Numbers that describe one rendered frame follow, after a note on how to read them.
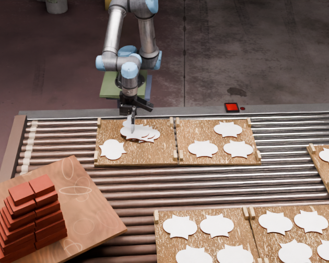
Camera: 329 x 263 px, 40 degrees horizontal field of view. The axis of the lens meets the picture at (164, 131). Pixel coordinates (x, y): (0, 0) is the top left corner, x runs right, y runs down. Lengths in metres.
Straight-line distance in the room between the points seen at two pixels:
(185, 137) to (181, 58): 2.59
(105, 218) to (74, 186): 0.22
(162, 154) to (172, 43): 3.03
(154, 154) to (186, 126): 0.28
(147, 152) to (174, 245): 0.58
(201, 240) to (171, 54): 3.28
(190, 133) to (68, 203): 0.81
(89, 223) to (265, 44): 3.88
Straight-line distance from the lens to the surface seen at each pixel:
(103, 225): 1.82
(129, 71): 2.08
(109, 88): 2.79
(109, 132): 2.38
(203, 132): 2.40
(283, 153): 2.40
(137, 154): 2.25
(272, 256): 1.92
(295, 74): 4.86
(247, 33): 5.51
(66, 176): 2.02
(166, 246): 1.88
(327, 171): 2.34
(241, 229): 1.97
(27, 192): 1.60
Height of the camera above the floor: 2.46
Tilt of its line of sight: 40 degrees down
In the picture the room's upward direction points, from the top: 2 degrees clockwise
